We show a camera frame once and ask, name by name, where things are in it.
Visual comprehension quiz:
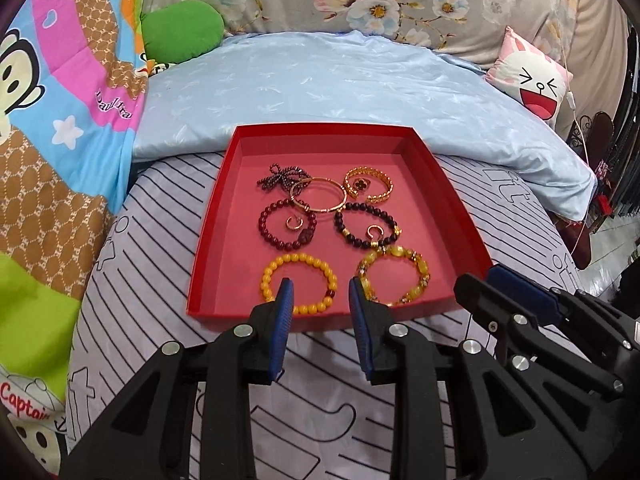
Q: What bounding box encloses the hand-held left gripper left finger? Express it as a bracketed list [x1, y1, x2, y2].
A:
[59, 277, 296, 480]

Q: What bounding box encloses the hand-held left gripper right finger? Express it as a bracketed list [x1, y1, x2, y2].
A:
[348, 276, 591, 480]

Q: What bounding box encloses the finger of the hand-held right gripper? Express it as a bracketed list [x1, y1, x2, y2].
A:
[454, 274, 631, 461]
[487, 265, 640, 356]

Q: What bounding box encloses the translucent yellow bead bracelet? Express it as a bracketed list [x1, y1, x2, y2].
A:
[356, 246, 431, 307]

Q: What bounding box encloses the opaque yellow bead bracelet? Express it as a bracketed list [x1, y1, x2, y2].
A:
[261, 253, 339, 316]

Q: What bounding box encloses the red jewelry tray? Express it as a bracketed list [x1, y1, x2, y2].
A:
[186, 125, 493, 335]

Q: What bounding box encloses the red bead bracelet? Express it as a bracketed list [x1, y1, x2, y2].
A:
[258, 199, 317, 247]

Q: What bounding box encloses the dark bead bracelet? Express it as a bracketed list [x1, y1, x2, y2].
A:
[334, 201, 398, 247]

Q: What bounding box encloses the thin gold bangle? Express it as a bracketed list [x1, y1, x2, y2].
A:
[290, 176, 347, 213]

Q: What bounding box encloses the grey striped bed sheet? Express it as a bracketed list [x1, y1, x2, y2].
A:
[65, 152, 640, 480]

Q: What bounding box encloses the dark beaded bow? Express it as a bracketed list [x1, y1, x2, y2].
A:
[257, 162, 311, 192]

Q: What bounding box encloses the pink cat face cushion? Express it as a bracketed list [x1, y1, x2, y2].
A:
[484, 26, 575, 122]

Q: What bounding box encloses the light blue quilt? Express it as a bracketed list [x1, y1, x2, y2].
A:
[132, 30, 598, 221]

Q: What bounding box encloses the colourful cartoon monkey blanket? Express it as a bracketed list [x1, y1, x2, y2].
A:
[0, 0, 151, 461]

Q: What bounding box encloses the green pillow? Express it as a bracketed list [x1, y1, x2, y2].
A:
[140, 0, 226, 65]

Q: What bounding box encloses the gold chain bracelet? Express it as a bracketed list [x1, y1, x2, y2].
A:
[343, 166, 393, 204]

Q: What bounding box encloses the dark metal scrollwork frame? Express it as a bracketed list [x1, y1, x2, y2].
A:
[570, 112, 617, 161]

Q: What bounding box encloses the white cable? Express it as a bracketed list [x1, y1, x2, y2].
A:
[545, 0, 593, 261]

